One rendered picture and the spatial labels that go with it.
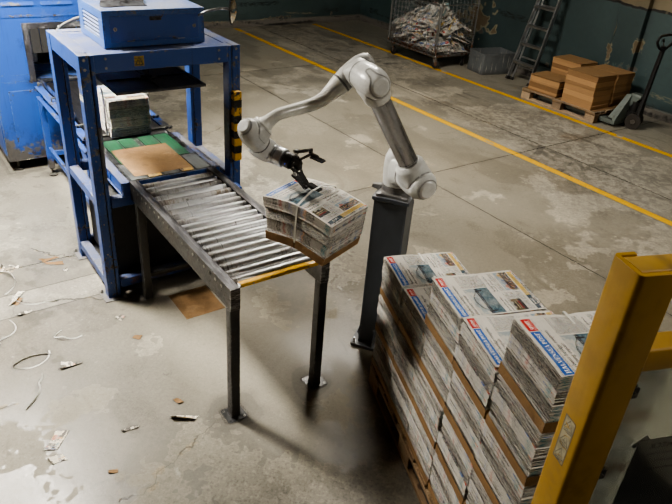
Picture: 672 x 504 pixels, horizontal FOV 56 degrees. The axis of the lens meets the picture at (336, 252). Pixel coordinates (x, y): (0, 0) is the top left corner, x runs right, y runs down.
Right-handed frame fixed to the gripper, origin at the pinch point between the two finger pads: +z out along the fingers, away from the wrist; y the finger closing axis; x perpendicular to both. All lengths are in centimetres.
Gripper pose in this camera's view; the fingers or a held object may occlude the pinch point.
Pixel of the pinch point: (320, 174)
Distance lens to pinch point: 289.1
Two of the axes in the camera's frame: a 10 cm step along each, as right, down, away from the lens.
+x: -5.8, 3.9, -7.1
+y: -1.2, 8.2, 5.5
